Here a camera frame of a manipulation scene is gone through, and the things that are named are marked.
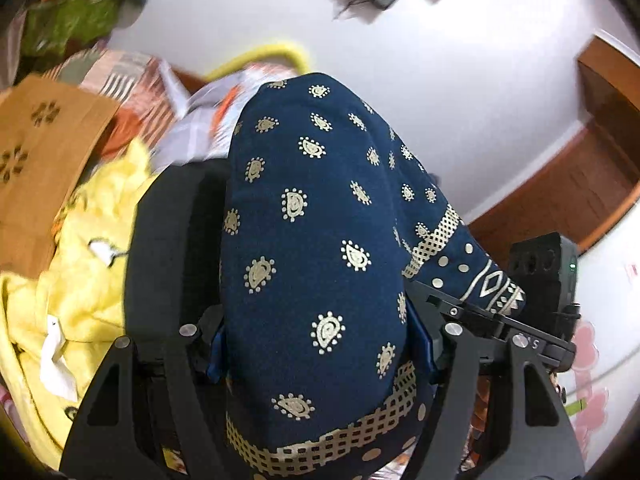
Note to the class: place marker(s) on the wooden door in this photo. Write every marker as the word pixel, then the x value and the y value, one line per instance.
pixel 565 195

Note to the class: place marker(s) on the green cloth-covered cabinet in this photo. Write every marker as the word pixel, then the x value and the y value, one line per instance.
pixel 70 22

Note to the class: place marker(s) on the wooden flower-cutout lap desk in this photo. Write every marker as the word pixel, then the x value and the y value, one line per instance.
pixel 55 160

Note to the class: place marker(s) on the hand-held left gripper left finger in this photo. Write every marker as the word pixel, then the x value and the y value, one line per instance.
pixel 216 355

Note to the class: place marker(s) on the wooden overhead cabinet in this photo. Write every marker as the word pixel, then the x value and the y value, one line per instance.
pixel 610 80

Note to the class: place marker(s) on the yellow hoop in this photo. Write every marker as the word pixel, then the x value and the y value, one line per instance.
pixel 270 52

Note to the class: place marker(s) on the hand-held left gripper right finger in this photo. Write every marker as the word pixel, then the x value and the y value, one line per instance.
pixel 422 340

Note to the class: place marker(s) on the striped orange cloth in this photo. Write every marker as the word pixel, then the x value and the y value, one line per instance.
pixel 130 95

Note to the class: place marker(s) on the black garment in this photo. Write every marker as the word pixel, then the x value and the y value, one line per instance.
pixel 170 240

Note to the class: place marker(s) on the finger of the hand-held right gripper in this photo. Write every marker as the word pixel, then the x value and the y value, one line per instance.
pixel 475 317

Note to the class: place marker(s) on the navy patterned hooded garment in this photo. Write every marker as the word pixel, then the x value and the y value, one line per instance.
pixel 310 210

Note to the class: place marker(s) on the yellow garment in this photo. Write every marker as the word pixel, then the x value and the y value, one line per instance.
pixel 85 270

